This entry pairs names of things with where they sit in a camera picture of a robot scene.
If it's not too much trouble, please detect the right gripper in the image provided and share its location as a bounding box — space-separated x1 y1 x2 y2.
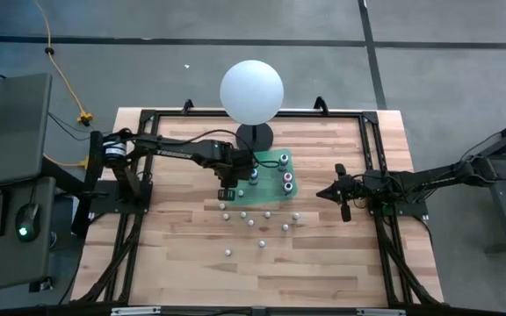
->
316 162 371 223

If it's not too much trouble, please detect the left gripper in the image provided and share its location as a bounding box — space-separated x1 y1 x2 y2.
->
212 147 257 202

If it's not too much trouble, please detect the teal translucent plastic bin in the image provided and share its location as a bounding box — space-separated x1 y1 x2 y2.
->
217 147 301 206

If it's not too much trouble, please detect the white globe lamp black stand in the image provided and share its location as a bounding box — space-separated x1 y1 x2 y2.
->
220 59 286 149

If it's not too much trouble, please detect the black upright stand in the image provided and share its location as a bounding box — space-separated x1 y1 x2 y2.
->
71 130 107 238

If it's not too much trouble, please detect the black computer mouse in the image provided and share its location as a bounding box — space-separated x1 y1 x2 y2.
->
14 202 42 243

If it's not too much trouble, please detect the grey side desk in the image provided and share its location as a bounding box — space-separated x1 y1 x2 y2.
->
0 176 56 295

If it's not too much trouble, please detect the black aluminium rig frame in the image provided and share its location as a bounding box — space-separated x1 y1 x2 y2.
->
71 97 445 308

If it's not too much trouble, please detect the silver bracket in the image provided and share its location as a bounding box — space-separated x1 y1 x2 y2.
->
111 306 162 316
357 308 407 316

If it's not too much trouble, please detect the yellow extension cable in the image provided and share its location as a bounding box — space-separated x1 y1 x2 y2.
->
33 0 95 170

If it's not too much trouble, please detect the black metal cart frame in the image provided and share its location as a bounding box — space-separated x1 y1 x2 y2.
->
456 111 506 255

